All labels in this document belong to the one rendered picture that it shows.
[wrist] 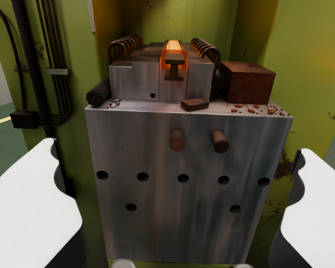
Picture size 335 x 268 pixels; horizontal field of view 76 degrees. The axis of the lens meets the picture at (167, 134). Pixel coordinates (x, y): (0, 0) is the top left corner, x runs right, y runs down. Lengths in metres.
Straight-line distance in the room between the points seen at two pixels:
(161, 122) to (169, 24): 0.56
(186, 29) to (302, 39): 0.42
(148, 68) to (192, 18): 0.50
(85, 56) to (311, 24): 0.54
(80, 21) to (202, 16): 0.47
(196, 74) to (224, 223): 0.35
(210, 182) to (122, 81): 0.28
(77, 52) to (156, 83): 0.25
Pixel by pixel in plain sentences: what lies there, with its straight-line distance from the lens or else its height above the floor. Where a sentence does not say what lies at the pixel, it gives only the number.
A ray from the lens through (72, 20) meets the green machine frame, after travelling 0.61.
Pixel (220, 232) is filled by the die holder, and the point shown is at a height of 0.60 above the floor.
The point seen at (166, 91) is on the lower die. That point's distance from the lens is 0.44.
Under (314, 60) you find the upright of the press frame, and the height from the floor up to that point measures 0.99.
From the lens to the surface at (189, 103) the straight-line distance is 0.40.
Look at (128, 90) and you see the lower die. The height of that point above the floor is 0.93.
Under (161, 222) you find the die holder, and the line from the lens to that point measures 0.56.
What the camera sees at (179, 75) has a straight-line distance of 0.33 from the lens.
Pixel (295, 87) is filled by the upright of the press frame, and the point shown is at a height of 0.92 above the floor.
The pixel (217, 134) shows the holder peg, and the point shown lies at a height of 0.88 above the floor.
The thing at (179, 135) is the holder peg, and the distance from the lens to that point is 0.38.
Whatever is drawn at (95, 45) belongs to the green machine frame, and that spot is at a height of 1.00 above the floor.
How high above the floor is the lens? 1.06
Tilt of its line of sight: 28 degrees down
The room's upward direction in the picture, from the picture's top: 2 degrees clockwise
